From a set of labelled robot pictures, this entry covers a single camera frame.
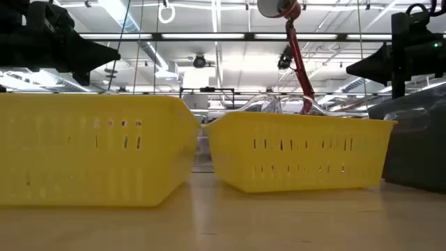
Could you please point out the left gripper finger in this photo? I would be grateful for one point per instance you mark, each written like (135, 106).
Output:
(94, 62)
(94, 50)

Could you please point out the red desk lamp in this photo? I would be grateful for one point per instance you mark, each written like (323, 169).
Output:
(296, 49)

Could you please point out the black overhead camera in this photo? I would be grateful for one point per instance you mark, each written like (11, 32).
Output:
(285, 58)

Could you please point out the dark grey plastic basket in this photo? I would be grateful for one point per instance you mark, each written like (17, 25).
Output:
(418, 157)

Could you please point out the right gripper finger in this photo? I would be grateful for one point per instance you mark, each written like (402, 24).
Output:
(378, 59)
(378, 75)

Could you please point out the yellow slotted plastic basket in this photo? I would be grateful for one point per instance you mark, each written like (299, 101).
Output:
(87, 167)
(237, 157)

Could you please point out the black overhead light beam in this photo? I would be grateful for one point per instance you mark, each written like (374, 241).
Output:
(157, 36)

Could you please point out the round black ceiling camera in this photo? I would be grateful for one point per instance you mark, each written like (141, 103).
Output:
(199, 61)

